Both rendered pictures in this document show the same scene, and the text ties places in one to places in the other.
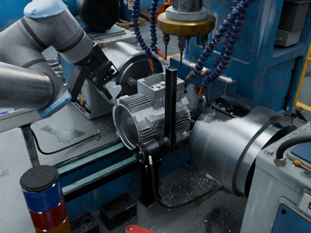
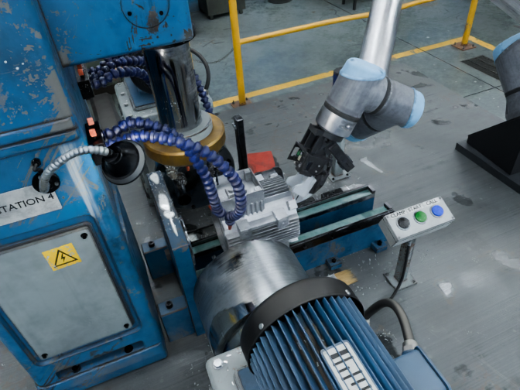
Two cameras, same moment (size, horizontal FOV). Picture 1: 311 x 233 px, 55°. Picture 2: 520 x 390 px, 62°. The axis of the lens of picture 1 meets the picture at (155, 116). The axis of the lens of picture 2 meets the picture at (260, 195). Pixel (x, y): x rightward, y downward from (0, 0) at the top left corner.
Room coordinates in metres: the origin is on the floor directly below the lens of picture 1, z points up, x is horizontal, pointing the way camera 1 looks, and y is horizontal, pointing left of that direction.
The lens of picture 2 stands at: (1.68, 0.30, 1.83)
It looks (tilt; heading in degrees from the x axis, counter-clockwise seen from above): 40 degrees down; 198
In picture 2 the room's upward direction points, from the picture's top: 5 degrees counter-clockwise
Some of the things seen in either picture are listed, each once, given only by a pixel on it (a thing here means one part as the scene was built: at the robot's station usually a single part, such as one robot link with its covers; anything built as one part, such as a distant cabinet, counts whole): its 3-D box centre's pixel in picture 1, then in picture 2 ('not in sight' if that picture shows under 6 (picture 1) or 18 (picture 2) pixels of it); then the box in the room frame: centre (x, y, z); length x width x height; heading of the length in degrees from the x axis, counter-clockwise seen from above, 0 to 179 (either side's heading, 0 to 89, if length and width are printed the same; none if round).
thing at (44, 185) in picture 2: not in sight; (84, 167); (1.25, -0.11, 1.46); 0.18 x 0.11 x 0.13; 127
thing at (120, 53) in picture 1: (121, 71); (270, 329); (1.21, 0.15, 1.04); 0.37 x 0.25 x 0.25; 37
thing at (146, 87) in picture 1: (160, 90); (235, 195); (0.89, -0.02, 1.11); 0.12 x 0.11 x 0.07; 126
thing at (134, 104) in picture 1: (151, 118); (253, 217); (0.87, 0.02, 1.01); 0.20 x 0.19 x 0.19; 126
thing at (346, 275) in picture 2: not in sight; (323, 285); (0.90, 0.22, 0.80); 0.21 x 0.05 x 0.01; 126
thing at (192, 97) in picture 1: (192, 101); (186, 238); (0.98, -0.14, 1.01); 0.15 x 0.02 x 0.15; 37
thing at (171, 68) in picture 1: (169, 109); (243, 156); (0.74, -0.04, 1.12); 0.04 x 0.03 x 0.26; 127
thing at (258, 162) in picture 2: not in sight; (259, 162); (0.35, -0.12, 0.80); 0.15 x 0.12 x 0.01; 23
